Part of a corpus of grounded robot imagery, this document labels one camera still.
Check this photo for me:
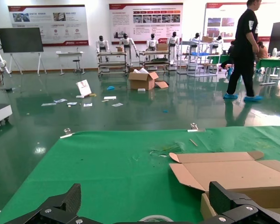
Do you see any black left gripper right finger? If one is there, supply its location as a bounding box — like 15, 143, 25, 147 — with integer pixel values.
203, 181, 280, 224

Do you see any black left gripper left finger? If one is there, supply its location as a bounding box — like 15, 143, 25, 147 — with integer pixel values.
3, 183, 101, 224

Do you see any brown cardboard mailer box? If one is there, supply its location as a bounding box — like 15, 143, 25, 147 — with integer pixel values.
169, 151, 280, 221

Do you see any green table cloth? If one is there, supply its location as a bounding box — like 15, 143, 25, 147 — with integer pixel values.
0, 126, 280, 224

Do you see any clear adhesive tape roll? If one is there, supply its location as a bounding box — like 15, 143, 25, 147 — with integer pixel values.
137, 215, 175, 224

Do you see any silver binder clip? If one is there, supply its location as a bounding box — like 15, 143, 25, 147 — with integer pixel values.
60, 127, 75, 139

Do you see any metal table clamp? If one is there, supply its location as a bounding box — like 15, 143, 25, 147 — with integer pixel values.
187, 123, 206, 133

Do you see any crumpled clear plastic wrap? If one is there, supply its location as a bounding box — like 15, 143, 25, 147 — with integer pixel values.
149, 142, 185, 158

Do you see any white cabinet on casters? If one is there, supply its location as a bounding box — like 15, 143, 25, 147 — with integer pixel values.
0, 100, 13, 128

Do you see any flat cardboard piece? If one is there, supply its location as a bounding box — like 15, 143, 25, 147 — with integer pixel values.
154, 80, 169, 89

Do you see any grey metal shelf rack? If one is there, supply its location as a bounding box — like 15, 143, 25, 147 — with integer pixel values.
177, 38, 219, 77

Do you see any green covered table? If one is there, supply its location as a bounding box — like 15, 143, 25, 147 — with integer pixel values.
255, 57, 280, 86
206, 55, 231, 66

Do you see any black stool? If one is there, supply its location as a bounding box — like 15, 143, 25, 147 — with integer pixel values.
72, 59, 86, 75

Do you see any open cardboard shipping carton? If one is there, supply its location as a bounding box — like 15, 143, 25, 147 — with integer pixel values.
128, 67, 159, 91

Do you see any seated person black shirt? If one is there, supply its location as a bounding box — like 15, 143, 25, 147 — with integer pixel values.
219, 41, 235, 75

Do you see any small white table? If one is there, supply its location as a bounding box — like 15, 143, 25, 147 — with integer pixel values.
56, 50, 84, 76

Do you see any seated person brown shirt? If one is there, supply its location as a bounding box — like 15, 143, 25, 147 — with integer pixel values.
256, 41, 269, 59

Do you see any white black humanoid robot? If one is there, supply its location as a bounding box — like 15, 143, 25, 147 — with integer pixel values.
190, 32, 201, 54
146, 33, 158, 52
167, 31, 180, 70
95, 35, 110, 63
118, 33, 140, 67
212, 35, 224, 55

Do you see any metal workbench trolley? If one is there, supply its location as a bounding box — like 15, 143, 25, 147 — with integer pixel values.
97, 51, 129, 77
139, 50, 171, 75

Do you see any standing person black shirt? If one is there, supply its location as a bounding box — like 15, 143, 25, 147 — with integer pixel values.
223, 0, 264, 103

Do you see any black screen on stand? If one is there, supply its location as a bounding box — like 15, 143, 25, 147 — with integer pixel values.
0, 27, 47, 76

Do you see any tall black panel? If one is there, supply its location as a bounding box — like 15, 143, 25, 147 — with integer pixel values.
268, 20, 280, 56

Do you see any poster with landscape photos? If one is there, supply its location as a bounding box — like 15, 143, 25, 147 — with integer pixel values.
204, 2, 276, 42

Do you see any poster with orange headers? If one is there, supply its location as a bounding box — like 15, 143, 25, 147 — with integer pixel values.
109, 2, 184, 45

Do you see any wide white red wall poster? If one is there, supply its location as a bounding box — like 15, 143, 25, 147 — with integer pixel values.
8, 4, 89, 47

